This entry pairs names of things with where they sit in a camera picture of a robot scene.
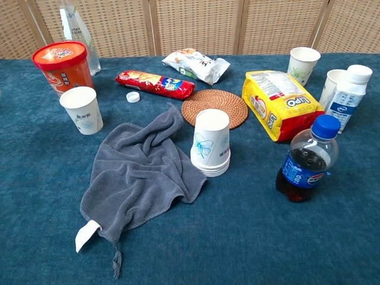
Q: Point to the white milk bottle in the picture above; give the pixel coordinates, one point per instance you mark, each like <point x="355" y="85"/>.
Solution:
<point x="347" y="95"/>

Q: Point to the grey microfibre towel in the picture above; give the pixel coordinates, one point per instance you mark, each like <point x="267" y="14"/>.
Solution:
<point x="139" y="172"/>

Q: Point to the yellow Lipo biscuit bag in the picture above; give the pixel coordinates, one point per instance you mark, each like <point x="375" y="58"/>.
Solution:
<point x="279" y="101"/>

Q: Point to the Pepsi cola bottle blue cap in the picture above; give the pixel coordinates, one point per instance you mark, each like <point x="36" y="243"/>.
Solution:
<point x="308" y="160"/>

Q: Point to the wicker folding screen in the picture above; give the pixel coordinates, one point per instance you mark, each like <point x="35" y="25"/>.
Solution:
<point x="193" y="26"/>

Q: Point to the white bottle cap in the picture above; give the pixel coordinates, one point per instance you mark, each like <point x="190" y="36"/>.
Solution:
<point x="132" y="97"/>

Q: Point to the plain white paper cup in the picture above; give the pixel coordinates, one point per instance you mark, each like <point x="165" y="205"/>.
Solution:
<point x="331" y="86"/>

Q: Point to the round woven rattan coaster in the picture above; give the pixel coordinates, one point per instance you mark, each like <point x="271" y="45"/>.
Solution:
<point x="216" y="102"/>

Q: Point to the paper cup green flower print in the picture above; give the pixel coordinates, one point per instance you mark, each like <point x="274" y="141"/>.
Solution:
<point x="302" y="66"/>

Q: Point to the tall clear bottle black cap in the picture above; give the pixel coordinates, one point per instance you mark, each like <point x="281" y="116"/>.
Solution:
<point x="89" y="50"/>

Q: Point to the white paper cup blue print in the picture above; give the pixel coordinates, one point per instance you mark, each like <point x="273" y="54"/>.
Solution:
<point x="84" y="112"/>

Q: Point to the white snack bag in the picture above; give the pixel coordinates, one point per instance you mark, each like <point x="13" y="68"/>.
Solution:
<point x="199" y="65"/>

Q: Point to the stack of inverted paper cups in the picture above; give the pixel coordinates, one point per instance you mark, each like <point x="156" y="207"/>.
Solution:
<point x="211" y="142"/>

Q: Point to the red cracker pack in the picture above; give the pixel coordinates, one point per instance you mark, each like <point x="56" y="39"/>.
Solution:
<point x="154" y="84"/>

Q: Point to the orange instant noodle tub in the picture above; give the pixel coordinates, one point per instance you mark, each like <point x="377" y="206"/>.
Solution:
<point x="66" y="71"/>

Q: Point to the teal tablecloth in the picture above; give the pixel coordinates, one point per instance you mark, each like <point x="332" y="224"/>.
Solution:
<point x="237" y="237"/>

